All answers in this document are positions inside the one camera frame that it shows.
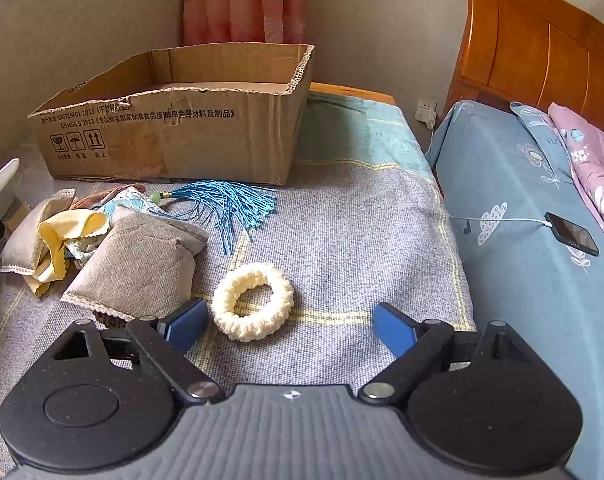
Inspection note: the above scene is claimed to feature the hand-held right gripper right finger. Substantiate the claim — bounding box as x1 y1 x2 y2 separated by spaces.
358 302 533 406

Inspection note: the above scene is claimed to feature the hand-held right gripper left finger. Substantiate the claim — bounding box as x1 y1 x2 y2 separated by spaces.
52 297 227 407

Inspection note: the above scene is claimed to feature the small grey linen pouch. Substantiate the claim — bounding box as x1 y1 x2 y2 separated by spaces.
0 189 77 276

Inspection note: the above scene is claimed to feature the cream knitted scrunchie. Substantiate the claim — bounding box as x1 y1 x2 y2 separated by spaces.
211 263 295 343

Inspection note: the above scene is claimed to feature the yellow scalloped cloth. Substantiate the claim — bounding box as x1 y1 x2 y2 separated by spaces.
26 208 110 297

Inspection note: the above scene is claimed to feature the large grey linen pouch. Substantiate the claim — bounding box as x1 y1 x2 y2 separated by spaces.
60 205 210 323

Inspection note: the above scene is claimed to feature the blue brocade sachet with tassel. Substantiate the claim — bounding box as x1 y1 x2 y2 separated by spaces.
64 180 277 261

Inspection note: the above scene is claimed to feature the brown cardboard box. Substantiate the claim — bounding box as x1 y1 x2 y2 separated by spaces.
28 43 316 187

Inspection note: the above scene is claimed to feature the grey teal woven blanket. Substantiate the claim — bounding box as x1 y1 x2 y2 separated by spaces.
0 92 478 476

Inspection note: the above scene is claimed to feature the bed with blue floral sheet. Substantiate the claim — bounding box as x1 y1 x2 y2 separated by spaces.
424 100 604 480

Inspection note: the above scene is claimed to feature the black smartphone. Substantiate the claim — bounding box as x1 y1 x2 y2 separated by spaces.
544 212 600 257

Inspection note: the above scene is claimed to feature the blue floral pillow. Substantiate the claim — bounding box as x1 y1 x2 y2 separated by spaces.
510 101 578 186

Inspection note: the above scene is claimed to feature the wooden table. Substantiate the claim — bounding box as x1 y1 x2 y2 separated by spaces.
309 82 397 106

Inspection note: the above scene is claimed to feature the pink floral pillow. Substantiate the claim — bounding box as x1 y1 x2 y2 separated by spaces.
547 102 604 261

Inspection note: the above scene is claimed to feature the pink striped curtain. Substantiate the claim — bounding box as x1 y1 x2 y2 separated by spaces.
183 0 307 46

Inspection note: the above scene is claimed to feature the wooden bed headboard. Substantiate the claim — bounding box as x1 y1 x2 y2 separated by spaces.
442 0 604 133

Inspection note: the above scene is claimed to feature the white charging cable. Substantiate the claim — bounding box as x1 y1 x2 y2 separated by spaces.
424 122 553 233

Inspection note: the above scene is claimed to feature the white wall socket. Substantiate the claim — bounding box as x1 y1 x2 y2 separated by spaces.
414 97 439 128

